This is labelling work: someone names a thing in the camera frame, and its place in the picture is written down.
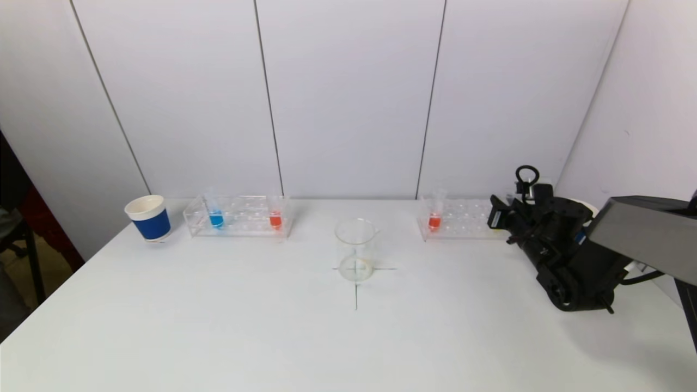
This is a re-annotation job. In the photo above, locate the clear glass beaker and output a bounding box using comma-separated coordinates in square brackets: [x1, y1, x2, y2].
[334, 218, 380, 283]

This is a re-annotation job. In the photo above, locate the test tube with red pigment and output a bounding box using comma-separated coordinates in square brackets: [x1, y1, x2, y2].
[427, 189, 448, 231]
[268, 191, 284, 230]

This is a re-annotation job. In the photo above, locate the clear acrylic test tube rack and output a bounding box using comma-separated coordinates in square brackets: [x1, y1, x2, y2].
[417, 196, 510, 242]
[184, 195, 293, 238]

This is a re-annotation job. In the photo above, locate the test tube with blue pigment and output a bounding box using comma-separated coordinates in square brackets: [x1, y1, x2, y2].
[204, 188, 225, 230]

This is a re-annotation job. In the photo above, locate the blue and white paper cup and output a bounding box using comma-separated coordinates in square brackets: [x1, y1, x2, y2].
[577, 201, 601, 246]
[125, 195, 173, 242]

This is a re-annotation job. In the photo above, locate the person in grey trousers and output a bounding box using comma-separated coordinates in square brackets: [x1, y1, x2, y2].
[0, 207, 28, 327]

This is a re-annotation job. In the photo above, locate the black looped camera cable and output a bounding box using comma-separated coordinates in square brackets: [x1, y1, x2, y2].
[515, 165, 541, 205]

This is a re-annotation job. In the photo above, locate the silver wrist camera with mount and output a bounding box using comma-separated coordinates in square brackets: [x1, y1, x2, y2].
[523, 182, 555, 206]

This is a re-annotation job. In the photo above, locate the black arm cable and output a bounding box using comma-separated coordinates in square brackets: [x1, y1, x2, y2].
[621, 269, 668, 286]

